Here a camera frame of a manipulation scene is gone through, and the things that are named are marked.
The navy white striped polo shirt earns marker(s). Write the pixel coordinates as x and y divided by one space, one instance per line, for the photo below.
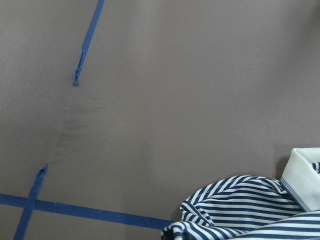
247 207

